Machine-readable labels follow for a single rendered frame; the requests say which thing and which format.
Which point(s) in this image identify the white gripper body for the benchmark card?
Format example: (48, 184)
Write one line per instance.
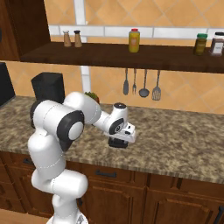
(130, 137)

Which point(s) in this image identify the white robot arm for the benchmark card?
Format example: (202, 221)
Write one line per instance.
(46, 151)

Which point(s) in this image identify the green jar with green lid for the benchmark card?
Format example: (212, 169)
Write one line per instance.
(200, 45)

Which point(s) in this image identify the wooden drawer front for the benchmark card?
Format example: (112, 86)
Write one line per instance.
(17, 161)
(128, 176)
(189, 186)

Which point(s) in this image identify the hanging grey ladle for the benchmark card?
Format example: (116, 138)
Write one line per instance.
(144, 91)

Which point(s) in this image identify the hanging grey spoon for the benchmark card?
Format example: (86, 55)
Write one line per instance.
(126, 86)

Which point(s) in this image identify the hanging grey slotted spatula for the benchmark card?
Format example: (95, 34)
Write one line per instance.
(156, 92)

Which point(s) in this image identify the hanging grey fork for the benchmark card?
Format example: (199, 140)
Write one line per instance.
(134, 84)

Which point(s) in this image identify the green potted plant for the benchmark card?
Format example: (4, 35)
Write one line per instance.
(92, 95)

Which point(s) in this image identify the wooden cupboard door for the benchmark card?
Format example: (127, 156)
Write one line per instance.
(35, 198)
(180, 210)
(116, 204)

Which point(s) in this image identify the dark wooden shelf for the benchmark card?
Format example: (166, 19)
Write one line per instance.
(122, 57)

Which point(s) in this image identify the yellow bottle with red cap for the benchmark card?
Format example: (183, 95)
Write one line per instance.
(134, 41)

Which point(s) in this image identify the black-capped brown shaker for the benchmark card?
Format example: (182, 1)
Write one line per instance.
(77, 39)

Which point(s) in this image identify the white-capped brown shaker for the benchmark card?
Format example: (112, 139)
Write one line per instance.
(66, 39)

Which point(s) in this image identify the brown spice jar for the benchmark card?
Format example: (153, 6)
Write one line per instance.
(217, 44)

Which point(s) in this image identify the wooden drawer stack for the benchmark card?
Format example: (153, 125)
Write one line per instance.
(10, 189)

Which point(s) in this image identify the black appliance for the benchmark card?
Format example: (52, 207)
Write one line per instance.
(5, 84)

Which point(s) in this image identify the dark wooden wall cupboard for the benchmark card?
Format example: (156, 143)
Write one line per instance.
(20, 26)

